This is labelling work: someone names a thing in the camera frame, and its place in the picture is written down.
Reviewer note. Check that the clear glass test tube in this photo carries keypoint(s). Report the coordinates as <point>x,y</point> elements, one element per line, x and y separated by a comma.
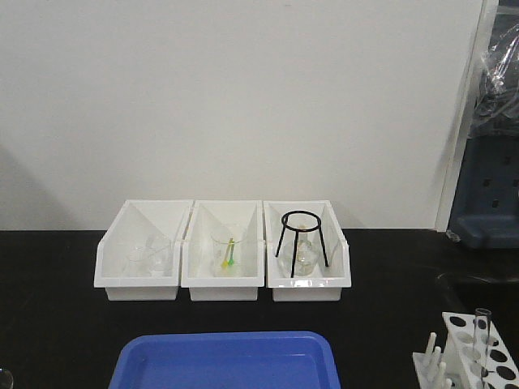
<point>480,347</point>

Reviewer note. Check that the grey pegboard drying rack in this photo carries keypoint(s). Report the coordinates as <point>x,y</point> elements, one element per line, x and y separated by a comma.
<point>484,214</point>

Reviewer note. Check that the white test tube rack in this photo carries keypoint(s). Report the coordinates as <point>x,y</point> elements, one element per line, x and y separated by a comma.
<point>452,366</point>

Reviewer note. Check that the clear beaker in bin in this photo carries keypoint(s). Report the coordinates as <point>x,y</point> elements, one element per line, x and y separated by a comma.
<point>219,238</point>

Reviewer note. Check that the white middle storage bin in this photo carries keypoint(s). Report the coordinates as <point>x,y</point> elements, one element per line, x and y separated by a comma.
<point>197,276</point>

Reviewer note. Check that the white storage bin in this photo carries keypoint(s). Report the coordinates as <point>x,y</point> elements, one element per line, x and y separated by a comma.
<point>197,276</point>
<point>135,221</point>
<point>323,284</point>

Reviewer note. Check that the yellow green stirring sticks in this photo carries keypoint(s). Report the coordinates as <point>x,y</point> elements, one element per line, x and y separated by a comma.
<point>228,258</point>

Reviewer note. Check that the white right storage bin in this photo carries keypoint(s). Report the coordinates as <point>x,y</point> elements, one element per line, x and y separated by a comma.
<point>323,284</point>

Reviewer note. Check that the clear glass flask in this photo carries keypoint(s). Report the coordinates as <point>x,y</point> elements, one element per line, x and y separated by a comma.
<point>298,254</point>

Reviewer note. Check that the clear glass dishes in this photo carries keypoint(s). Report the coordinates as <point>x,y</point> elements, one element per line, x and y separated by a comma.
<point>150,259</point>

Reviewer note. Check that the white left storage bin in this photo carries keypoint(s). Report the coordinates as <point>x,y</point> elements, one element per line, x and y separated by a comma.
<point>135,221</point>

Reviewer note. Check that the blue plastic tray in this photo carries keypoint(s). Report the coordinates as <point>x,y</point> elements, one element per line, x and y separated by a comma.
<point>256,359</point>

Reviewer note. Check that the black lab sink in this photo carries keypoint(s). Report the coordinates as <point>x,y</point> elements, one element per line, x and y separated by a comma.
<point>465,293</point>

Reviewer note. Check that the clear plastic bag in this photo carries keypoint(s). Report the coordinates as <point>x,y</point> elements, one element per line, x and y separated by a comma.
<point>496,108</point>

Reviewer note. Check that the clear glass beaker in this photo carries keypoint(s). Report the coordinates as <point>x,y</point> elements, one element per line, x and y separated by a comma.
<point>6,379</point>

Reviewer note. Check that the black wire tripod stand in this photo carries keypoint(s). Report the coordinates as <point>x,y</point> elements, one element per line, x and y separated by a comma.
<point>302,221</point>

